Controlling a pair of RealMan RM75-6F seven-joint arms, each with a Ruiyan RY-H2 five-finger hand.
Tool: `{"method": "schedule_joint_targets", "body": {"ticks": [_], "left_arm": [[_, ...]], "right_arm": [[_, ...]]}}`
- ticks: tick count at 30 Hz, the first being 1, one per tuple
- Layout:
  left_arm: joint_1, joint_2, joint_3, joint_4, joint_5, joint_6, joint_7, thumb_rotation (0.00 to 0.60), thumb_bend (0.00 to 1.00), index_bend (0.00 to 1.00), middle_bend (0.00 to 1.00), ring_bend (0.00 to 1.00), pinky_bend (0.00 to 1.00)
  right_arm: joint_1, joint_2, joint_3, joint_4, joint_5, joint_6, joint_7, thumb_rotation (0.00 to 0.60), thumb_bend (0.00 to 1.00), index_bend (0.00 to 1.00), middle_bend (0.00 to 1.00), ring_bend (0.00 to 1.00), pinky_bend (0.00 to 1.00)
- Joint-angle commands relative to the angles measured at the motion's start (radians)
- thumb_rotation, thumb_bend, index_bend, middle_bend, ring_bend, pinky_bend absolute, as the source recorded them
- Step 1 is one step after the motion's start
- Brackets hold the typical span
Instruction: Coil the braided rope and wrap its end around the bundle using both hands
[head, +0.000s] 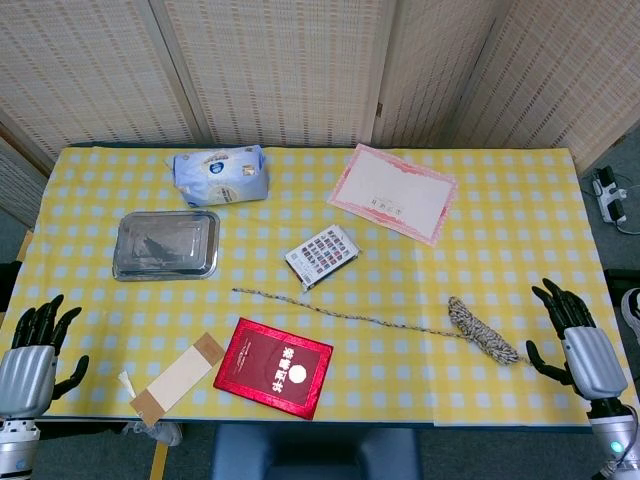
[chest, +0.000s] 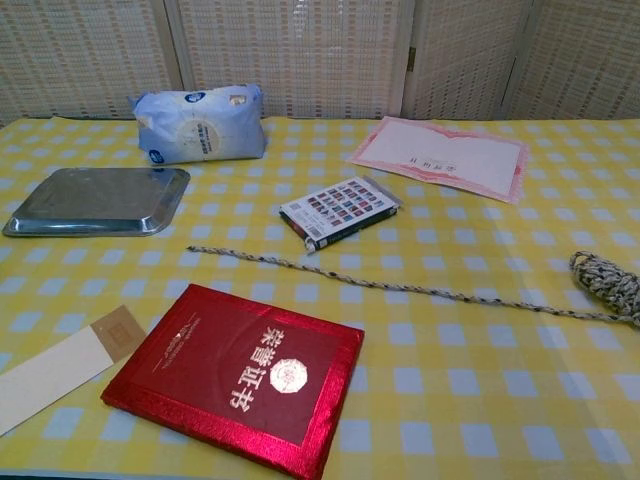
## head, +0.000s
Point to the red certificate book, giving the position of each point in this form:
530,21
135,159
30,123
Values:
272,367

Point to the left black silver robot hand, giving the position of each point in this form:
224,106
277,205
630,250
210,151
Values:
27,375

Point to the woven bamboo folding screen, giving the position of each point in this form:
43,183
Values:
280,70

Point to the white power strip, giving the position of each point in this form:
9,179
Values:
610,192

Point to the small box with colourful grid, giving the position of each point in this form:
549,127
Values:
322,255

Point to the white crumpled object under table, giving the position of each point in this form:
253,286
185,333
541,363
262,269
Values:
160,432

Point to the rectangular stainless steel tray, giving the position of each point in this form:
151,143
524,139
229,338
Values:
165,245

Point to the yellow white checkered tablecloth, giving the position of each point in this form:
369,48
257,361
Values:
450,260

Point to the blue white tissue pack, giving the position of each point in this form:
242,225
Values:
220,175

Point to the dark blue chair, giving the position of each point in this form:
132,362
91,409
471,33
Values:
315,452

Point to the white sneaker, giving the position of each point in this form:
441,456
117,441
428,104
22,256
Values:
632,312

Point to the pink bordered paper certificate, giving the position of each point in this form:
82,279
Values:
390,190

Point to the black object beside table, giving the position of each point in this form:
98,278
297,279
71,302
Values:
7,285

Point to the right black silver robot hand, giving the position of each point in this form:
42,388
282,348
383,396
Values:
592,360

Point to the beige brown paper bookmark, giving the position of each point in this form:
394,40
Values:
175,375

